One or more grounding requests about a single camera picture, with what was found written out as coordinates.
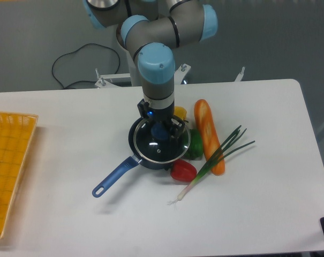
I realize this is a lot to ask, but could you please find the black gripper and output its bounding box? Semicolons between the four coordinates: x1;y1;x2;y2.
137;99;185;140

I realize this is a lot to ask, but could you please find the glass lid with blue knob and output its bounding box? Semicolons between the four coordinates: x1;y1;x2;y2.
133;118;191;164

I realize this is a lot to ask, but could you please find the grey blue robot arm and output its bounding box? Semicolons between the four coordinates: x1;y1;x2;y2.
83;1;218;136

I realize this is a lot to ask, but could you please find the yellow bell pepper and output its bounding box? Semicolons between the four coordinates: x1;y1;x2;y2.
174;106;189;123

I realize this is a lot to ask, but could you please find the orange baguette bread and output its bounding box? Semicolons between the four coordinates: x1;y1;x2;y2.
194;99;221;161

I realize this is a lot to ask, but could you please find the dark blue saucepan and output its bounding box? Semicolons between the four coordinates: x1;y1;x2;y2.
92;117;184;198

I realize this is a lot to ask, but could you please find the green bell pepper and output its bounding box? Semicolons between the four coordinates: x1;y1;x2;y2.
184;128;204;160

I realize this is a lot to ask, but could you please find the red bell pepper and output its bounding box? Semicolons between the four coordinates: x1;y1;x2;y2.
170;159;197;182

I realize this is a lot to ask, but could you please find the green spring onion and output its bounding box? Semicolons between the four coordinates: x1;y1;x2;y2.
167;125;255;206

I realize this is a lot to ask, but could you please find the yellow woven basket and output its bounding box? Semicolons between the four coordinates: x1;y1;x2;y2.
0;111;39;239

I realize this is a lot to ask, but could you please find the white metal base frame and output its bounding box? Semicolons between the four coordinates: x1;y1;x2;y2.
94;63;246;88

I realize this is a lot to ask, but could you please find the black floor cable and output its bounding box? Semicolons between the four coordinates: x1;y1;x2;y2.
51;43;121;89

